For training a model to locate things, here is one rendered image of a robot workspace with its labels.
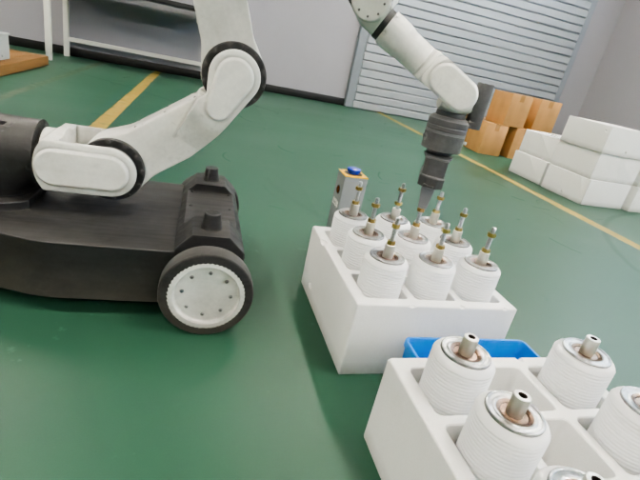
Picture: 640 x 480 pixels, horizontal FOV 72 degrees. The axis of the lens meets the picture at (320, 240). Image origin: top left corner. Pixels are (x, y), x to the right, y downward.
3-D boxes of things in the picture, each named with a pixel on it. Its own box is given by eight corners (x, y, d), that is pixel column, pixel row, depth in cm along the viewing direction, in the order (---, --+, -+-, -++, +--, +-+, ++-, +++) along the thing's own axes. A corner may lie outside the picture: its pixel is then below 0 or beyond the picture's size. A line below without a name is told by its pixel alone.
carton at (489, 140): (498, 156, 441) (510, 126, 430) (477, 152, 435) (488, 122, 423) (483, 149, 468) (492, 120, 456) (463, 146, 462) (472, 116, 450)
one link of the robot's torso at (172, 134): (56, 169, 95) (234, 30, 91) (80, 146, 112) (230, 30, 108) (111, 221, 102) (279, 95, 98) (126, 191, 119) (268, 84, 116)
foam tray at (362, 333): (338, 374, 95) (357, 304, 88) (300, 282, 129) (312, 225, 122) (490, 372, 107) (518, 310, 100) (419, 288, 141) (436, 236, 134)
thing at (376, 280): (385, 345, 96) (408, 272, 89) (343, 331, 97) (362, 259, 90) (389, 322, 105) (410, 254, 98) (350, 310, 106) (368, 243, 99)
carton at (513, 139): (526, 161, 451) (537, 131, 439) (507, 157, 444) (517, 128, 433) (509, 153, 477) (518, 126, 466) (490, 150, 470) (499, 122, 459)
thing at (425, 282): (414, 345, 98) (439, 273, 91) (384, 321, 105) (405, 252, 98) (441, 334, 104) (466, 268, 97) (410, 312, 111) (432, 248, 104)
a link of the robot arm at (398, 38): (407, 80, 92) (336, 14, 88) (413, 67, 99) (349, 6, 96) (445, 38, 85) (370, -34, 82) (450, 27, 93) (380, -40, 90)
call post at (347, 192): (323, 272, 136) (345, 176, 124) (317, 262, 143) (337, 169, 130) (344, 274, 139) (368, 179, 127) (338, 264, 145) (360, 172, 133)
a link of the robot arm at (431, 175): (411, 171, 109) (426, 123, 104) (450, 182, 107) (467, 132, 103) (409, 183, 97) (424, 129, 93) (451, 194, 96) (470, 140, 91)
